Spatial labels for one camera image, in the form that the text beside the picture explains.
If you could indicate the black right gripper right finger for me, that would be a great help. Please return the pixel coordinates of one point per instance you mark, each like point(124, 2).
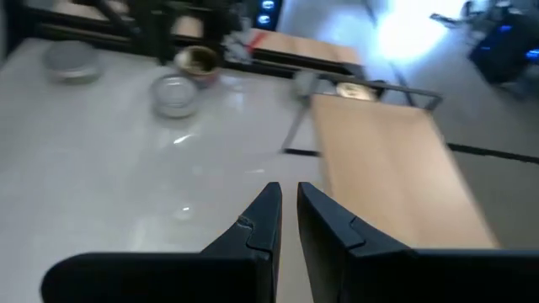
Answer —
point(379, 273)

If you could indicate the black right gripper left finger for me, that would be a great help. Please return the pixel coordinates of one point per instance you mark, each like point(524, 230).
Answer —
point(236, 273)

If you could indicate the green Bumble Bee tuna can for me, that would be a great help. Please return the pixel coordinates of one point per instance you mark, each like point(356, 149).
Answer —
point(174, 94)
point(71, 63)

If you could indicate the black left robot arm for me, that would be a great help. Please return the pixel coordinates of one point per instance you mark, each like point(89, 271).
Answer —
point(153, 33)

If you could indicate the red tape strip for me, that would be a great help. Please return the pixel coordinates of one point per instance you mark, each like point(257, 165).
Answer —
point(257, 43)

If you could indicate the black equipment with blue light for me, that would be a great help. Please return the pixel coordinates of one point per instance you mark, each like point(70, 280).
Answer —
point(505, 54)

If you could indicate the dark device with blue lights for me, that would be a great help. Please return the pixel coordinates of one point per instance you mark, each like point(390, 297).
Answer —
point(267, 12)

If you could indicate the wooden shelf with black frame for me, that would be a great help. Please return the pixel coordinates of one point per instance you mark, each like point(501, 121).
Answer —
point(379, 168)

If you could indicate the black aluminium table frame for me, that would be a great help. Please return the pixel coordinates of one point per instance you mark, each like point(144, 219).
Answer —
point(269, 67)

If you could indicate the grey metal bracket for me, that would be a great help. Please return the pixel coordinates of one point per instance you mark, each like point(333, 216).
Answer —
point(236, 48)

